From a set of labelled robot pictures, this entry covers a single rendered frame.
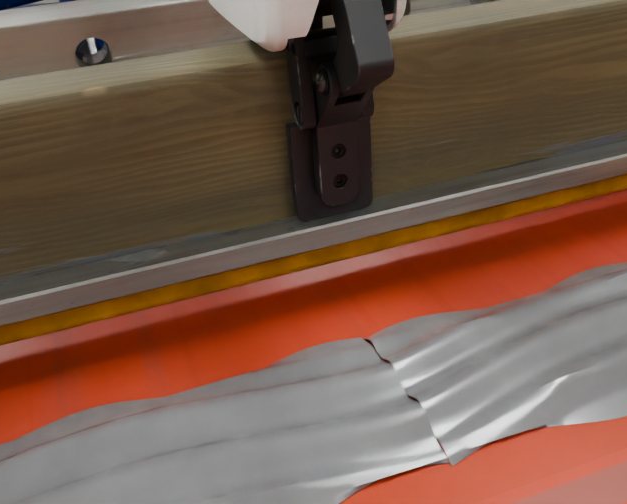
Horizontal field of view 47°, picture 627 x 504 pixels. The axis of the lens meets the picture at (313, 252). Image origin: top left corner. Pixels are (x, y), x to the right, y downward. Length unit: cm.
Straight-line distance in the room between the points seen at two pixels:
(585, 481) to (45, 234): 20
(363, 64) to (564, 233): 17
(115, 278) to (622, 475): 18
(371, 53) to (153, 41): 27
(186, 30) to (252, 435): 30
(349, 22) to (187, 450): 14
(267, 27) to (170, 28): 25
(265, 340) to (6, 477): 10
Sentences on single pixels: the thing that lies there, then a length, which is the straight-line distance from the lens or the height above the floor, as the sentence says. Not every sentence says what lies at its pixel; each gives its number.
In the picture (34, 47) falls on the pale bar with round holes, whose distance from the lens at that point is 47.
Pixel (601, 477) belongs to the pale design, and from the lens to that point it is 24.
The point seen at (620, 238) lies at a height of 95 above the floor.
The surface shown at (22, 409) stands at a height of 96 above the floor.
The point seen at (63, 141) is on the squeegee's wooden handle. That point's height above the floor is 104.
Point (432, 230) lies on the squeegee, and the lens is 33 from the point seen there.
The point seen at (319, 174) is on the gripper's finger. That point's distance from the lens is 27.
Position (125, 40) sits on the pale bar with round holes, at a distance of 48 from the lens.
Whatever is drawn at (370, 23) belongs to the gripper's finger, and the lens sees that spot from 22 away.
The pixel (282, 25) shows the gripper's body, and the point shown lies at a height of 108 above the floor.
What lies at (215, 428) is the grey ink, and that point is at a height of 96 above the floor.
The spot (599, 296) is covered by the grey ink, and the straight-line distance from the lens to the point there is 31.
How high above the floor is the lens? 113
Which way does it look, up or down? 31 degrees down
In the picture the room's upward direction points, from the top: 5 degrees counter-clockwise
